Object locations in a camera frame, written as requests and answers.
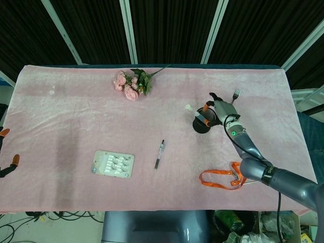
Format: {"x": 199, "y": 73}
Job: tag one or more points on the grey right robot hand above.
{"x": 226, "y": 108}

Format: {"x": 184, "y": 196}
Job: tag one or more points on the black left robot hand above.
{"x": 15, "y": 160}

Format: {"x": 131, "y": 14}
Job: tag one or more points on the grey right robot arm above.
{"x": 291, "y": 179}

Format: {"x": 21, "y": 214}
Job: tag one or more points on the black round pen holder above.
{"x": 201, "y": 127}

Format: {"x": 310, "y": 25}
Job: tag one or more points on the pink plush table cloth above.
{"x": 76, "y": 114}

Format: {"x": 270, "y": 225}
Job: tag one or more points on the black gel pen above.
{"x": 160, "y": 154}

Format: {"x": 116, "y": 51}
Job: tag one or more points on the white metal rack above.
{"x": 307, "y": 95}

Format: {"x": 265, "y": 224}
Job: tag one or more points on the hook blister pack card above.
{"x": 101, "y": 164}

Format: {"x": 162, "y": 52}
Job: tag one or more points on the blue denim fabric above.
{"x": 312, "y": 136}

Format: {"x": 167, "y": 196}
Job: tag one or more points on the black pleated curtain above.
{"x": 172, "y": 30}

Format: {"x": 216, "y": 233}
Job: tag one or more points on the pink artificial rose bouquet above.
{"x": 130, "y": 93}

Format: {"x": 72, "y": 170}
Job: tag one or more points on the green plastic bag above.
{"x": 227, "y": 219}

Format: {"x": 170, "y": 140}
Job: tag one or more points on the brown cardboard box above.
{"x": 291, "y": 222}

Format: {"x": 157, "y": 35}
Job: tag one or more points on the white plastic bag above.
{"x": 250, "y": 238}

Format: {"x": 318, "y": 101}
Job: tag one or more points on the grey robot torso base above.
{"x": 152, "y": 227}

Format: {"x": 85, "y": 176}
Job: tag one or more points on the aluminium frame post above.
{"x": 215, "y": 30}
{"x": 63, "y": 33}
{"x": 7, "y": 79}
{"x": 303, "y": 43}
{"x": 129, "y": 30}

